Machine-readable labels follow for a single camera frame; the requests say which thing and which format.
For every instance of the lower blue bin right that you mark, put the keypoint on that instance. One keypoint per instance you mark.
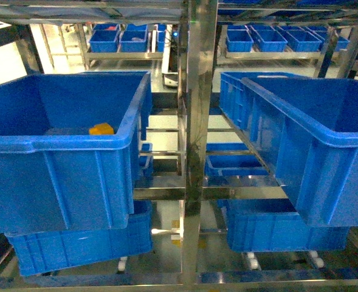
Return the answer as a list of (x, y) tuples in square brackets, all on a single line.
[(274, 226)]

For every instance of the stainless steel shelf rack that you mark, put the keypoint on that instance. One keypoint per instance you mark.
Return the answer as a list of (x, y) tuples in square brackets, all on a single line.
[(198, 20)]

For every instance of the large blue bin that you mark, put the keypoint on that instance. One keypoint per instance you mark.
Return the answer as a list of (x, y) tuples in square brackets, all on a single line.
[(306, 132), (54, 176)]

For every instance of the large blue bin left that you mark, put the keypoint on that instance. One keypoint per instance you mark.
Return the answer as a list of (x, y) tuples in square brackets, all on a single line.
[(54, 176)]

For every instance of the blue bin behind right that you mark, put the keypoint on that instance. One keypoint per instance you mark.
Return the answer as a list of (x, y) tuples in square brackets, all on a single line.
[(232, 92)]

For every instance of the yellow two-stud toy block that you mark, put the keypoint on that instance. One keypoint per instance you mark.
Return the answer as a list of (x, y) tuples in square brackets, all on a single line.
[(101, 129)]

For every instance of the large blue bin right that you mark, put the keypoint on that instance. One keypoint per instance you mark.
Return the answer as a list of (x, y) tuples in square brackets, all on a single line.
[(306, 132)]

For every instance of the lower blue bin left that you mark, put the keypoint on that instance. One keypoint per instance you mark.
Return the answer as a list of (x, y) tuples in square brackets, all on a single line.
[(44, 252)]

